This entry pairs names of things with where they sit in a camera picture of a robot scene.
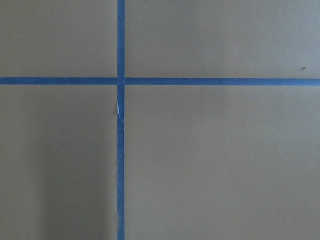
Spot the brown paper table cover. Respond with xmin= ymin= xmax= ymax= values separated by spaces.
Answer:
xmin=0 ymin=0 xmax=320 ymax=240

